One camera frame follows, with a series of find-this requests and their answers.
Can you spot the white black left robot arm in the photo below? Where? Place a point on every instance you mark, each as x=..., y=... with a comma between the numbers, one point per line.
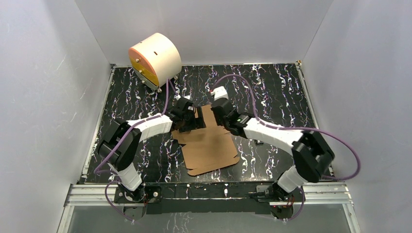
x=121, y=141

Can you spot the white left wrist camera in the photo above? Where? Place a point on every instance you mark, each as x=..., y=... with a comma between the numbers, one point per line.
x=177, y=97

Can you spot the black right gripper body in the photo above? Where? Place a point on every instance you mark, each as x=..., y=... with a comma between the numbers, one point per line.
x=219, y=121

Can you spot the aluminium front frame rail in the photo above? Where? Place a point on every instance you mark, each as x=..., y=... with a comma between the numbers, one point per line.
x=210, y=197

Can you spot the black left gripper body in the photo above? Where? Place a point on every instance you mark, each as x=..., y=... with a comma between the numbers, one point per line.
x=197, y=118

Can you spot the brown cardboard box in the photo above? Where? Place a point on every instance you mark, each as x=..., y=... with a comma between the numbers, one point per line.
x=207, y=149

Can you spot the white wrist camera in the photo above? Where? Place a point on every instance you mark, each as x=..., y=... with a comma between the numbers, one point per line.
x=219, y=93
x=177, y=97

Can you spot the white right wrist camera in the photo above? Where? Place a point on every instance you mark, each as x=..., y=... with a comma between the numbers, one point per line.
x=219, y=93

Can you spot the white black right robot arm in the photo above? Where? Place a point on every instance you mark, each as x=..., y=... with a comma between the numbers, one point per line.
x=310, y=152

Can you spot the left aluminium table edge rail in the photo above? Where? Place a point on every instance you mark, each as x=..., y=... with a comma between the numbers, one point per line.
x=101, y=105

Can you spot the aluminium table edge rail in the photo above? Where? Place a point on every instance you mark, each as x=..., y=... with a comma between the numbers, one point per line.
x=101, y=105
x=302, y=79

